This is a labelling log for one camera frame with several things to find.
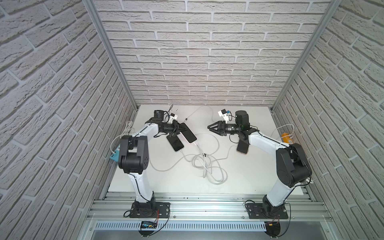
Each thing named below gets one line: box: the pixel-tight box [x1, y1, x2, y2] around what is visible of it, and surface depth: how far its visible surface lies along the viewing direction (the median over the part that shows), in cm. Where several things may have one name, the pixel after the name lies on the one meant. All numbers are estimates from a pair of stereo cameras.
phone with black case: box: [236, 139, 250, 155], surface depth 97 cm
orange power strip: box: [281, 132, 294, 145], surface depth 103 cm
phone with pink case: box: [180, 122, 198, 144], surface depth 91 cm
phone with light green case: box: [166, 135, 184, 152], surface depth 99 cm
